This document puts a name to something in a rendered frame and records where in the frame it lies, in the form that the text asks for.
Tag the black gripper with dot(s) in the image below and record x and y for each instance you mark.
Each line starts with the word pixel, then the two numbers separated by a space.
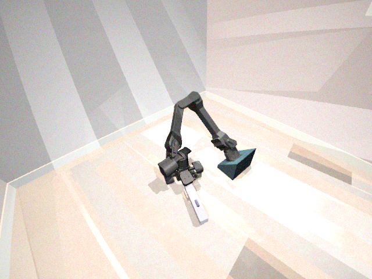
pixel 196 166

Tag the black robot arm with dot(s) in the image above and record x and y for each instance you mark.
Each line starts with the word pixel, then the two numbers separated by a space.
pixel 175 158

